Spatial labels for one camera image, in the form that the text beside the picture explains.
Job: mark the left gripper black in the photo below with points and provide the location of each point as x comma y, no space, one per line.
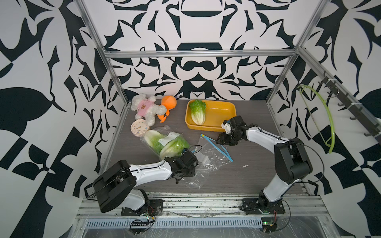
188,162

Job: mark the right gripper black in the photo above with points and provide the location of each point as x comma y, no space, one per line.
225,138

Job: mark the chinese cabbage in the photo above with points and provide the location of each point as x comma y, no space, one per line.
152,139
174,148
198,112

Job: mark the yellow plastic tray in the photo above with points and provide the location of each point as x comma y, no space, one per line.
216,113

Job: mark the clear zipper bag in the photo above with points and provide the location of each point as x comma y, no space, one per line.
211,157
169,135

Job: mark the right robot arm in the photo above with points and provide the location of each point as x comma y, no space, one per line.
292,163

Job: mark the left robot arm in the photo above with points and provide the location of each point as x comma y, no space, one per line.
116,186

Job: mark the small round beige clock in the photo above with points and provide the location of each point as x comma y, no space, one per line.
139,127

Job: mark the orange plush toy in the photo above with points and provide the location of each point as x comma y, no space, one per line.
169,102

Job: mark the white plush toy pink shirt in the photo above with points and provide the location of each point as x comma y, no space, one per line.
147,109

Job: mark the left black electronics board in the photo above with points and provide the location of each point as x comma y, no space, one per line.
139,226

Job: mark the right green led board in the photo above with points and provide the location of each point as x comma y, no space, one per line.
269,225

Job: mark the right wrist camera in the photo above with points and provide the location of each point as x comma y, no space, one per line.
226,125

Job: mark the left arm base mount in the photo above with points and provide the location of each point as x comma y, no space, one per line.
154,207

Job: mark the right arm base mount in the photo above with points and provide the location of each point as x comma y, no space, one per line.
261,206

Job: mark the black wall hook rail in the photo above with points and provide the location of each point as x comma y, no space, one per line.
354,106

